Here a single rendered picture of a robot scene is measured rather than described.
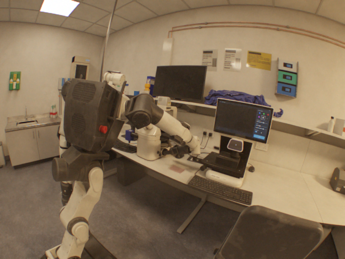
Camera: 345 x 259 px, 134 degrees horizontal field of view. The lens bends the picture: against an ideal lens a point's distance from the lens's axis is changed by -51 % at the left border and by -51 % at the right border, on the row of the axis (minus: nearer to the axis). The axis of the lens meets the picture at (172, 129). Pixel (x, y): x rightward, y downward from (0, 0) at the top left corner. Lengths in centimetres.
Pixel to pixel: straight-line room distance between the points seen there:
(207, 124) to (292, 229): 146
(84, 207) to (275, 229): 90
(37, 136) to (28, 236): 172
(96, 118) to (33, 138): 240
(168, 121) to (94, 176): 46
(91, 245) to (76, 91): 111
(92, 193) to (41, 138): 223
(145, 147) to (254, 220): 97
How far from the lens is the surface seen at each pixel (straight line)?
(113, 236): 160
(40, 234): 181
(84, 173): 77
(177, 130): 75
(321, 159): 192
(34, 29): 363
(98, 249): 131
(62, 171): 72
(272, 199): 112
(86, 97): 63
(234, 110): 115
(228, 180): 108
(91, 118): 61
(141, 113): 62
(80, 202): 86
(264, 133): 116
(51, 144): 301
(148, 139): 120
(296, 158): 180
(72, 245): 105
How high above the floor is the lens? 130
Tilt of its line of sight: 13 degrees down
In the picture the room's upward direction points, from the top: 7 degrees clockwise
